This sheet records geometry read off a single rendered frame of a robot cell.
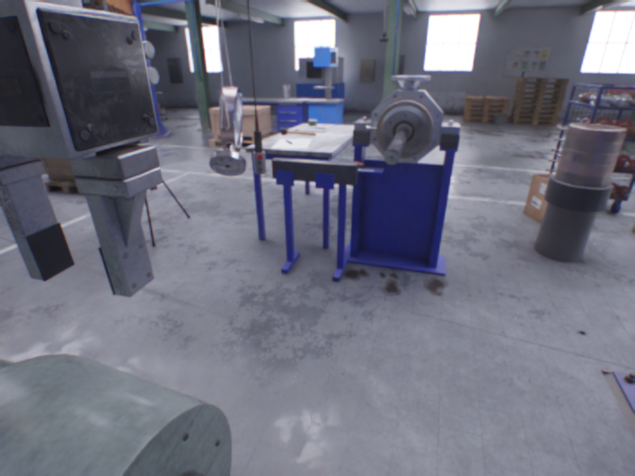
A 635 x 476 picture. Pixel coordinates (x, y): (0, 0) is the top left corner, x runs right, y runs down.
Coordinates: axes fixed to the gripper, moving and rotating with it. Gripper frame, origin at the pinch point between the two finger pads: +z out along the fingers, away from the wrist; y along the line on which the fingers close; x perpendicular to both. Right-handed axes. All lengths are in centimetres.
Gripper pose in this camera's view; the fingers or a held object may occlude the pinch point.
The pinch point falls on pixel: (84, 257)
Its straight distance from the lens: 56.7
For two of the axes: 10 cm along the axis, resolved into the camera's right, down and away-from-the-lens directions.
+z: 0.1, 9.0, 4.4
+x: 2.6, -4.2, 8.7
